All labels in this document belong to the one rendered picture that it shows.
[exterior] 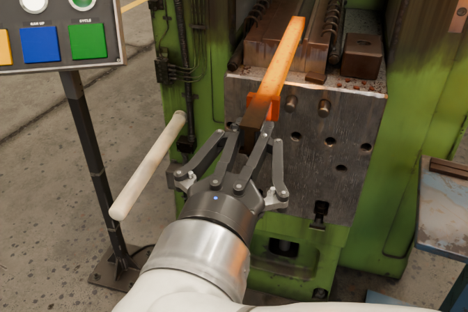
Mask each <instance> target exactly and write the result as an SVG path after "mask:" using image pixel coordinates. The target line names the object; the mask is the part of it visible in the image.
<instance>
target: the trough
mask: <svg viewBox="0 0 468 312"><path fill-rule="evenodd" d="M314 4H315V0H303V2H302V5H301V7H300V9H299V12H298V14H297V16H298V17H305V25H304V30H303V32H302V35H301V40H300V41H299V43H298V44H301V45H302V43H303V40H304V36H305V33H306V30H307V26H308V24H309V20H310V18H311V13H312V11H313V7H314Z"/></svg>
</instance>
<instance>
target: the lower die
mask: <svg viewBox="0 0 468 312"><path fill-rule="evenodd" d="M268 2H269V8H267V4H265V9H266V15H263V9H262V11H261V13H262V16H263V19H262V20H260V15H259V16H258V18H257V19H258V28H256V22H254V24H253V26H252V27H251V29H250V31H249V32H248V34H247V36H246V38H245V39H244V58H243V65H251V66H258V67H264V68H268V67H269V66H270V63H271V61H272V59H273V57H274V55H275V52H276V50H277V48H278V46H279V44H280V42H281V39H282V37H283V35H284V33H285V31H286V29H287V27H288V25H289V22H290V20H291V18H292V16H297V14H298V12H299V9H300V7H301V5H302V2H303V0H272V4H270V0H268ZM328 2H329V0H315V4H314V7H313V11H312V13H311V18H310V20H309V24H308V26H307V30H306V33H305V36H304V40H303V43H302V45H301V44H298V46H297V49H296V51H295V55H294V56H293V59H292V62H291V64H290V68H289V70H292V71H298V72H309V71H312V72H317V73H320V74H325V68H326V64H327V56H328V52H329V45H330V40H331V36H332V33H331V32H326V33H324V35H323V37H320V34H321V33H322V32H323V31H324V30H325V29H333V25H332V24H328V25H327V26H326V27H325V29H322V26H323V25H324V24H325V23H327V22H334V18H329V19H327V21H326V22H324V19H325V18H326V16H325V13H326V12H327V7H328V5H329V4H328Z"/></svg>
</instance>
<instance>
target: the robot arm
mask: <svg viewBox="0 0 468 312"><path fill-rule="evenodd" d="M271 115H272V102H271V103H270V106H269V109H268V110H267V113H266V116H265V119H264V121H263V124H262V126H261V129H260V131H259V132H255V146H254V148H253V150H252V152H251V154H250V157H249V159H248V161H247V163H246V165H245V166H243V168H242V170H241V172H240V174H233V173H231V171H232V169H233V165H234V162H235V158H236V155H237V152H238V149H239V147H240V146H244V130H242V129H240V128H239V125H240V122H241V120H242V117H239V118H237V120H236V122H235V123H233V124H231V130H230V131H229V132H225V131H224V130H223V129H218V130H216V131H215V132H214V133H213V134H212V136H211V137H210V138H209V139H208V140H207V141H206V142H205V143H204V144H203V146H202V147H201V148H200V149H199V151H198V152H197V153H196V154H195V156H193V157H192V158H191V160H190V161H189V162H188V163H187V164H186V165H184V166H182V167H181V168H179V169H178V170H176V171H174V173H173V177H174V183H175V190H176V191H177V192H185V193H186V194H187V200H186V202H185V204H184V206H183V208H182V210H181V212H180V214H179V216H178V218H177V220H176V221H175V222H172V223H170V224H169V225H168V226H167V227H166V228H165V229H164V230H163V231H162V234H161V235H160V237H159V239H158V241H157V243H156V245H155V247H154V249H153V251H152V253H151V255H150V257H149V259H148V261H147V262H146V264H145V265H144V266H143V268H142V269H141V271H140V274H139V278H138V279H137V280H136V283H135V284H134V285H133V287H132V288H131V290H130V291H129V292H128V294H126V296H124V298H122V300H120V301H119V303H117V305H115V307H114V309H113V310H112V312H442V311H436V310H432V309H425V308H417V307H411V306H397V305H388V304H369V303H354V302H300V303H295V304H288V305H283V306H248V305H243V304H242V300H243V297H244V293H245V290H246V287H247V277H248V274H249V272H250V269H249V266H250V255H251V254H250V251H249V247H250V244H251V240H252V237H253V234H254V230H255V227H256V224H257V222H258V220H259V219H261V218H262V217H263V215H264V214H265V211H268V210H274V209H276V210H277V212H280V213H285V212H287V210H288V199H289V192H288V190H287V188H286V186H285V184H284V182H283V141H282V139H272V136H273V133H274V122H270V121H271ZM222 150H223V152H222V154H221V157H220V160H219V162H217V165H216V168H215V170H214V173H213V174H211V175H209V176H207V177H206V178H204V179H202V180H199V179H200V178H201V177H202V175H203V174H204V173H205V172H206V171H207V169H208V168H209V167H210V165H211V164H212V163H213V162H214V160H215V159H216V158H217V156H218V155H219V154H220V152H221V151H222ZM268 153H269V154H272V177H271V187H270V190H268V191H267V196H266V198H263V197H262V195H261V193H260V192H259V190H258V188H257V186H256V185H255V181H256V178H257V177H258V174H259V172H260V169H261V167H262V165H263V162H264V161H265V158H266V156H268Z"/></svg>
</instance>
